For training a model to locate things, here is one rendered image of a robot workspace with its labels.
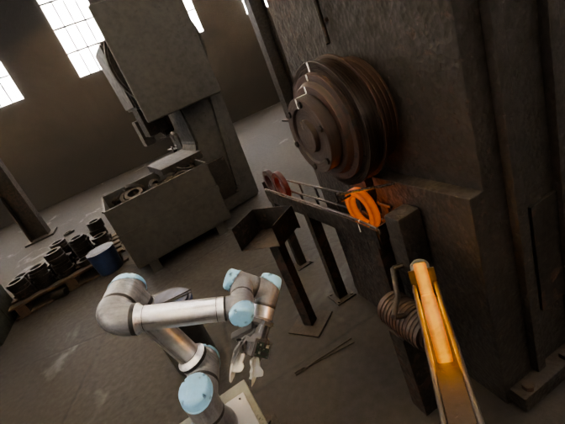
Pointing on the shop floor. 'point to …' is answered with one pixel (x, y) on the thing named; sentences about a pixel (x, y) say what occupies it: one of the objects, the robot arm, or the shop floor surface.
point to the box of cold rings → (166, 212)
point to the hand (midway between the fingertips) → (240, 380)
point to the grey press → (171, 88)
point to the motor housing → (409, 350)
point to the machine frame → (467, 165)
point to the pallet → (60, 268)
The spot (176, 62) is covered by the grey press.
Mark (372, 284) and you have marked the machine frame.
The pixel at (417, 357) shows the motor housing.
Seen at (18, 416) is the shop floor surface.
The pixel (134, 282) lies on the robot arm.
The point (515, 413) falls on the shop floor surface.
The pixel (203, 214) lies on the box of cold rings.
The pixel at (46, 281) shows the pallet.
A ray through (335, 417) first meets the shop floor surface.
